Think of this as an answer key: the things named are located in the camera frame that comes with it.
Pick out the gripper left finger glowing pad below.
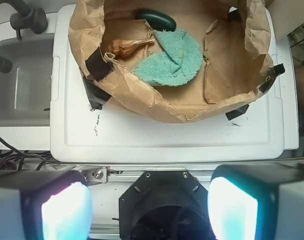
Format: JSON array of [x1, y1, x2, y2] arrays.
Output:
[[0, 170, 93, 240]]

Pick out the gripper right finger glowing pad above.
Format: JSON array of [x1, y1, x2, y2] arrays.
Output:
[[208, 163, 304, 240]]

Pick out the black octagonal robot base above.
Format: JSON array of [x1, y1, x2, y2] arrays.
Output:
[[119, 171, 216, 240]]

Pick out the white plastic bin lid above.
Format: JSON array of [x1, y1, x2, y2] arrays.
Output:
[[50, 4, 285, 164]]

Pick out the black tape front right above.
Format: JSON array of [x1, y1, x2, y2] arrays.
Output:
[[225, 104, 249, 121]]

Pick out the grey toy sink basin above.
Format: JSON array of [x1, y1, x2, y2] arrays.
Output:
[[0, 13, 56, 127]]

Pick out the black tape left front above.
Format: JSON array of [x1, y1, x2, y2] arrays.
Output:
[[83, 77, 111, 110]]

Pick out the black tape right side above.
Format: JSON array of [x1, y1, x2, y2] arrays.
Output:
[[259, 63, 286, 94]]

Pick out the black tape on bag rim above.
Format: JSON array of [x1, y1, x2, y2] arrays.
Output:
[[85, 47, 114, 82]]

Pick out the teal terry cloth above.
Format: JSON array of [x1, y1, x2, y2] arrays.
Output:
[[132, 29, 203, 87]]

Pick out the crumpled brown paper bag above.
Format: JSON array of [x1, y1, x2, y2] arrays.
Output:
[[68, 0, 273, 123]]

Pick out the brown spiral seashell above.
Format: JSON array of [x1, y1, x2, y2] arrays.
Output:
[[104, 38, 155, 58]]

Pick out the dark grey toy faucet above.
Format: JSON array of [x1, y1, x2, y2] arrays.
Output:
[[0, 0, 48, 40]]

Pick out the dark green oval object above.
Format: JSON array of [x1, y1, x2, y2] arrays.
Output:
[[135, 9, 177, 32]]

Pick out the aluminium extrusion rail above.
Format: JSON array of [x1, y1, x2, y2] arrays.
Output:
[[78, 165, 214, 186]]

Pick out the black cables on floor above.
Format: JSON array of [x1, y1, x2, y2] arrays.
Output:
[[0, 131, 52, 172]]

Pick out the black hose in sink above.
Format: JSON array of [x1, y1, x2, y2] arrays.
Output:
[[0, 46, 13, 74]]

